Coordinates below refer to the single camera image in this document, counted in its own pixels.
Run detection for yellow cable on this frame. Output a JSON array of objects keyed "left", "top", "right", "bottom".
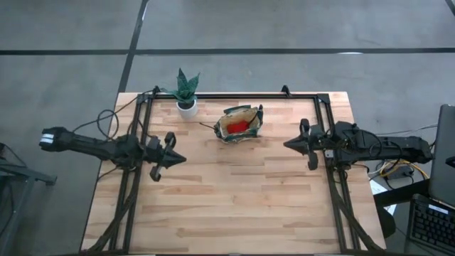
[{"left": 379, "top": 159, "right": 430, "bottom": 181}]

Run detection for black aluminium table frame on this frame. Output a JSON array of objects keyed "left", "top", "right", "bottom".
[{"left": 81, "top": 85, "right": 385, "bottom": 255}]

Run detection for artificial plant in white pot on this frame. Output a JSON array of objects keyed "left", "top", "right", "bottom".
[{"left": 160, "top": 67, "right": 201, "bottom": 120}]

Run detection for black side table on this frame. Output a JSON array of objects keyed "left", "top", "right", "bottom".
[{"left": 373, "top": 179, "right": 431, "bottom": 207}]

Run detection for black power box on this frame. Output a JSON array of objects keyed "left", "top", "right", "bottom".
[{"left": 389, "top": 166, "right": 415, "bottom": 181}]

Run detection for black round stool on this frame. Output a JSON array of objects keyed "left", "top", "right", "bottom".
[{"left": 376, "top": 206, "right": 397, "bottom": 239}]

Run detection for white paper sheet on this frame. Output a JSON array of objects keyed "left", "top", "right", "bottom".
[{"left": 368, "top": 177, "right": 397, "bottom": 216}]

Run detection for beige gardening bag green trim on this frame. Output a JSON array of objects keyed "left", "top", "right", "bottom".
[{"left": 213, "top": 104, "right": 264, "bottom": 145}]

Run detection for grey laptop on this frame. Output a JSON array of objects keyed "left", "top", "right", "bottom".
[{"left": 407, "top": 104, "right": 455, "bottom": 255}]

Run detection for grey metal stand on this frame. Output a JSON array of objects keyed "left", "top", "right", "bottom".
[{"left": 0, "top": 159, "right": 58, "bottom": 246}]

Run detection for red soft item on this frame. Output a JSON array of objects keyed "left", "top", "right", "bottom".
[{"left": 226, "top": 119, "right": 250, "bottom": 135}]

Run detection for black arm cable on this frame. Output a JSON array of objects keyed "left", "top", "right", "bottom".
[{"left": 70, "top": 87, "right": 157, "bottom": 142}]

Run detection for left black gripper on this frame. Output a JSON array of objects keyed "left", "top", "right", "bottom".
[{"left": 144, "top": 132, "right": 187, "bottom": 182}]

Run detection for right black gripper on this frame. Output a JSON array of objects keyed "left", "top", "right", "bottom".
[{"left": 283, "top": 118, "right": 328, "bottom": 171}]

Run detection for white cable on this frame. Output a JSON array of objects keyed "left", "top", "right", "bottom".
[{"left": 375, "top": 122, "right": 439, "bottom": 138}]

